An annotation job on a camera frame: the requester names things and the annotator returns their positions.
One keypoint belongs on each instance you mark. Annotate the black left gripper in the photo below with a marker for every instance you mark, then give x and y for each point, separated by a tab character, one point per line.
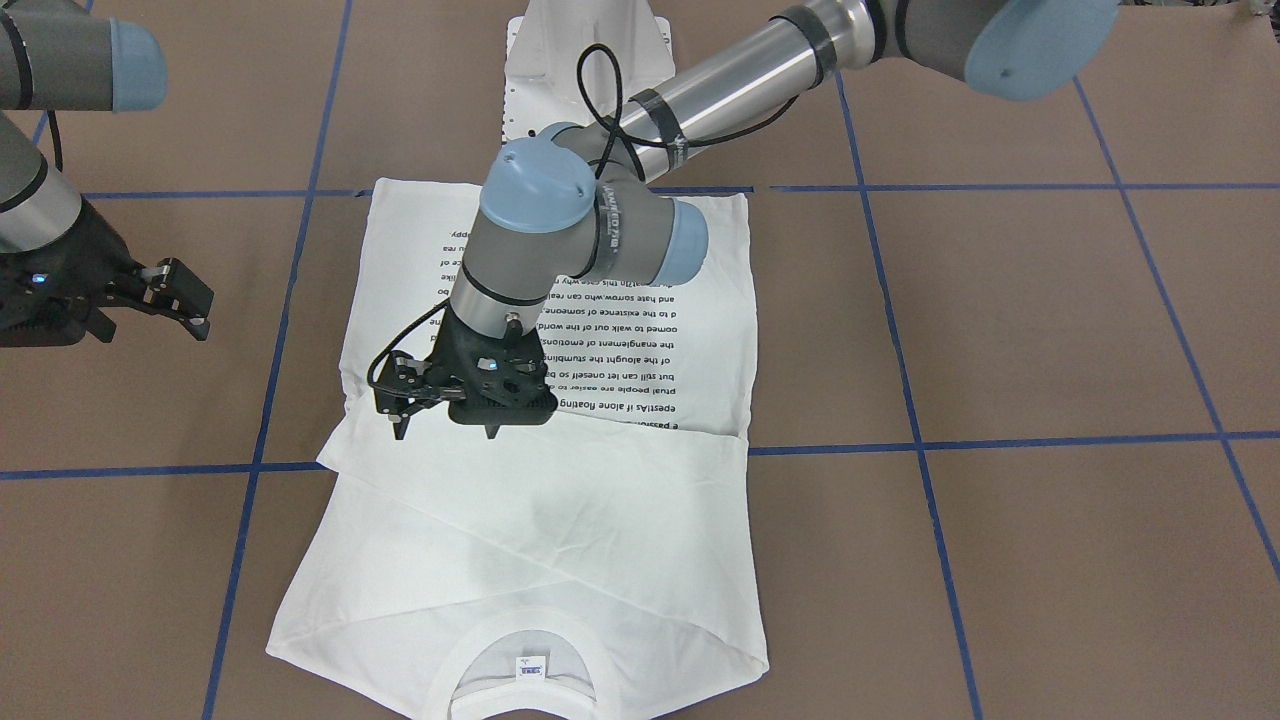
450	349

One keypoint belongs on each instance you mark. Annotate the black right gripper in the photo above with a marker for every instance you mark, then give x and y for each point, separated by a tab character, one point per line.
88	252

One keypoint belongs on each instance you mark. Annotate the white long-sleeve printed shirt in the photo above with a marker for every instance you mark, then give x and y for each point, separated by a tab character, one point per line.
596	567

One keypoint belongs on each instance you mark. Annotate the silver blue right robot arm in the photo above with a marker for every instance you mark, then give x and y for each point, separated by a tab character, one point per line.
56	56

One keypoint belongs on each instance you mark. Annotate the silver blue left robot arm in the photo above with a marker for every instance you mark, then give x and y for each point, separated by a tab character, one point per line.
571	201

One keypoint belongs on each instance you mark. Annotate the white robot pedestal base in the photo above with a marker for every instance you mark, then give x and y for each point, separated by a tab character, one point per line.
559	51

